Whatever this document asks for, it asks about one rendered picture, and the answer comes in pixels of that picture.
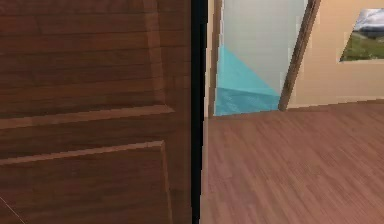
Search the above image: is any brown wooden room door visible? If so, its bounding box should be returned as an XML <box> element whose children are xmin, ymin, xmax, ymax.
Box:
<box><xmin>0</xmin><ymin>0</ymin><xmax>209</xmax><ymax>224</ymax></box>

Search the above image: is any framed landscape picture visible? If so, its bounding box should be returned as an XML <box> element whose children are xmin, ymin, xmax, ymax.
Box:
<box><xmin>339</xmin><ymin>7</ymin><xmax>384</xmax><ymax>64</ymax></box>

